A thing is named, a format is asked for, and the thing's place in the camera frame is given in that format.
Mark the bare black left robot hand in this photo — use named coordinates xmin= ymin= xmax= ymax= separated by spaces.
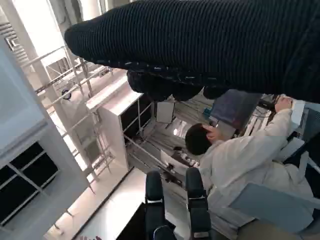
xmin=143 ymin=167 xmax=213 ymax=240

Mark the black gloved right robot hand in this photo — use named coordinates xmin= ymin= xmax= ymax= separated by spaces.
xmin=64 ymin=0 xmax=320 ymax=102

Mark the person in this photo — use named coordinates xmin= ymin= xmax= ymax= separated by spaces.
xmin=184 ymin=96 xmax=320 ymax=240

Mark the white shelf with dark compartments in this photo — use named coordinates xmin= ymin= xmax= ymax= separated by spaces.
xmin=0 ymin=141 xmax=61 ymax=227
xmin=86 ymin=74 xmax=157 ymax=173

